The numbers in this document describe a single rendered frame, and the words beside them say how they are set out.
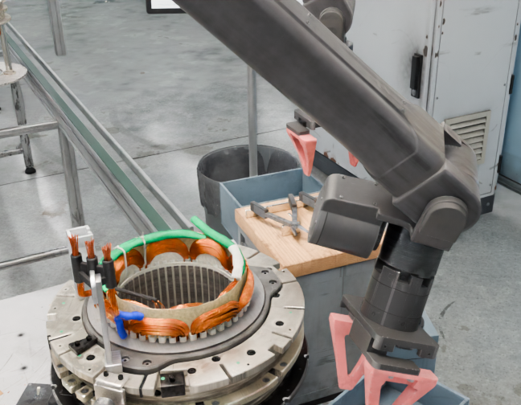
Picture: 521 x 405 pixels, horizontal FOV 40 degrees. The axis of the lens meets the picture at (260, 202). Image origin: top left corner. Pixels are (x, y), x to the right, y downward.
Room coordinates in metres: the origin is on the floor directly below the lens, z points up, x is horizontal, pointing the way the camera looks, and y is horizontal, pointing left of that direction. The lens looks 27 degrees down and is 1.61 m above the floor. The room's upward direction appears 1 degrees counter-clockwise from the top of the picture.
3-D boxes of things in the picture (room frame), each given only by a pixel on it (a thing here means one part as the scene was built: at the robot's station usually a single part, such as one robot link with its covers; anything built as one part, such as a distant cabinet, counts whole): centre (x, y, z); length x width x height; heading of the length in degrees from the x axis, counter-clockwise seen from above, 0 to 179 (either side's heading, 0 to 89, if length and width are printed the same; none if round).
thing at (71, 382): (0.64, 0.22, 1.05); 0.02 x 0.02 x 0.01; 42
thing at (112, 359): (0.62, 0.16, 1.15); 0.03 x 0.02 x 0.12; 13
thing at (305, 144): (1.02, -0.09, 1.19); 0.07 x 0.07 x 0.09; 23
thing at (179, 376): (0.60, 0.10, 1.09); 0.03 x 0.02 x 0.02; 98
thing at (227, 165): (2.39, 0.04, 0.39); 0.39 x 0.39 x 0.35
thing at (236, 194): (1.14, -0.02, 0.92); 0.17 x 0.11 x 0.28; 112
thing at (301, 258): (0.99, -0.08, 1.05); 0.20 x 0.19 x 0.02; 22
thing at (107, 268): (0.64, 0.18, 1.21); 0.04 x 0.04 x 0.03; 21
